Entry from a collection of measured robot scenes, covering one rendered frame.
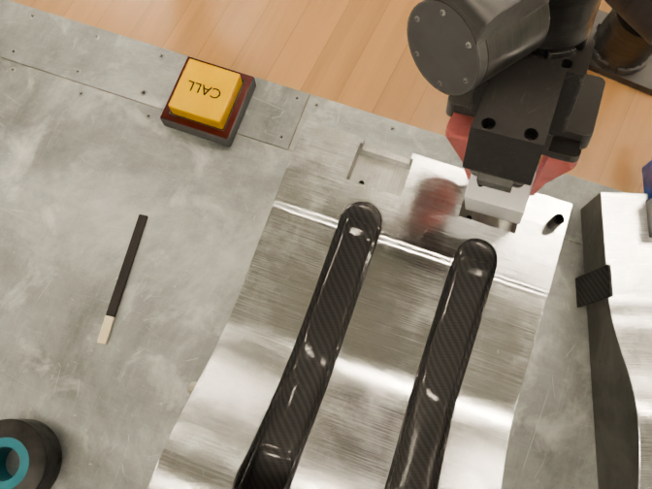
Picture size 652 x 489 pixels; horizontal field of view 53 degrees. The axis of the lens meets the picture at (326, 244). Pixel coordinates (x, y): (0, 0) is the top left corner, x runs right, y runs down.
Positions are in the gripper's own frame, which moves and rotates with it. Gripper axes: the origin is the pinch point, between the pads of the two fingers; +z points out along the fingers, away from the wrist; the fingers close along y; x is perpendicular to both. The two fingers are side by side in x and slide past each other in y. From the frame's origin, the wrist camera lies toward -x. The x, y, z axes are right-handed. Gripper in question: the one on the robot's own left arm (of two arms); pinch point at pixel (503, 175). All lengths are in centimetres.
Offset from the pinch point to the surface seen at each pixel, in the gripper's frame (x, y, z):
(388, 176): 2.1, -10.5, 6.4
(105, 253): -12.0, -36.7, 14.1
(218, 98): 5.0, -30.5, 5.0
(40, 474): -33.1, -31.3, 18.6
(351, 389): -17.9, -6.7, 11.1
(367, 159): 2.9, -13.0, 5.7
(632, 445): -12.8, 16.5, 13.9
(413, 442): -19.9, -0.4, 12.2
